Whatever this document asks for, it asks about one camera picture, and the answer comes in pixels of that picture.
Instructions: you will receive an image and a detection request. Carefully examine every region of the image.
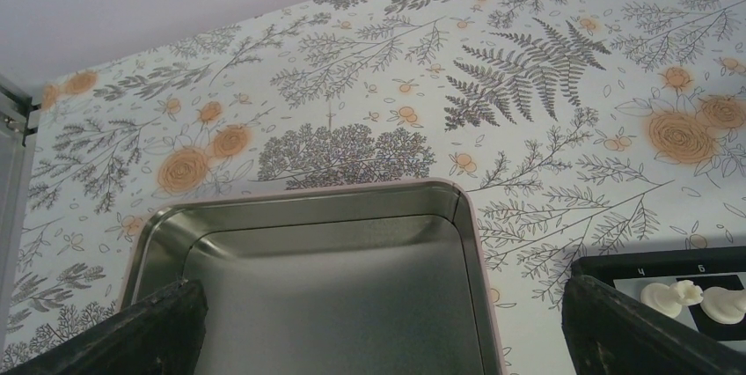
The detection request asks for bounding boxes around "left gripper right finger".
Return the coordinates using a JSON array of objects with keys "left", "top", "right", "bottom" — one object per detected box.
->
[{"left": 561, "top": 275, "right": 745, "bottom": 374}]

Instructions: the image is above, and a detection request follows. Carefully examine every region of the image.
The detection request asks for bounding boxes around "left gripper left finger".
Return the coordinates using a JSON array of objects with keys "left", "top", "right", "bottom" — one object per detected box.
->
[{"left": 7, "top": 279, "right": 208, "bottom": 374}]

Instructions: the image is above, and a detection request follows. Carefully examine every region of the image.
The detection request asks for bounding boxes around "black white chess board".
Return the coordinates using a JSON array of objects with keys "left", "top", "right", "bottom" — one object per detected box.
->
[{"left": 571, "top": 246, "right": 745, "bottom": 354}]

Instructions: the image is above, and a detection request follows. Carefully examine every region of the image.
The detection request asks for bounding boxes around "white knight chess piece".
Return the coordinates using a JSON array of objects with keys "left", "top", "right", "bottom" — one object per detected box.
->
[{"left": 640, "top": 280, "right": 704, "bottom": 319}]

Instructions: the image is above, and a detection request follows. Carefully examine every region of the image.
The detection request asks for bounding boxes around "white bishop chess piece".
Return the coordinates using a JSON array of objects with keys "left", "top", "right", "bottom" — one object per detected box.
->
[{"left": 700, "top": 286, "right": 745, "bottom": 325}]

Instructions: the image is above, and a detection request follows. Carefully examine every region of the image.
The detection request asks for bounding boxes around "pink metal tin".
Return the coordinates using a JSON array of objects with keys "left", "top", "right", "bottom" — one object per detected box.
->
[{"left": 120, "top": 179, "right": 507, "bottom": 374}]

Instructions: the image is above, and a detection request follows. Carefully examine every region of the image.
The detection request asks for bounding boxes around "floral table mat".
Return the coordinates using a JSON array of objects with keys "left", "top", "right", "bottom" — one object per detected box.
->
[{"left": 1, "top": 0, "right": 745, "bottom": 374}]

